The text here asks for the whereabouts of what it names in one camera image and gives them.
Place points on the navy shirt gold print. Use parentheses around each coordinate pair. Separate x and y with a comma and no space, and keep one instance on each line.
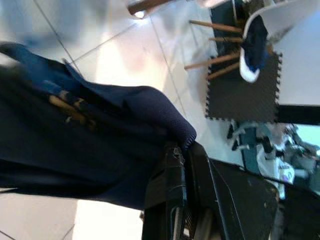
(87,150)

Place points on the navy blue cloth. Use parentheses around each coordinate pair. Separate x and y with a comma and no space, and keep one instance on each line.
(255,42)

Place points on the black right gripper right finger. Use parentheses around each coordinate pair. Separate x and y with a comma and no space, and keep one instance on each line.
(202,200)

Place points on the white chair wooden legs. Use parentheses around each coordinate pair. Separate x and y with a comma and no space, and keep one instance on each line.
(282,17)

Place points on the black foam puzzle mat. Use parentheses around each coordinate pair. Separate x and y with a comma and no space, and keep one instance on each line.
(242,100)

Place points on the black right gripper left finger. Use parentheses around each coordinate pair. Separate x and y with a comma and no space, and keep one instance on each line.
(167,195)

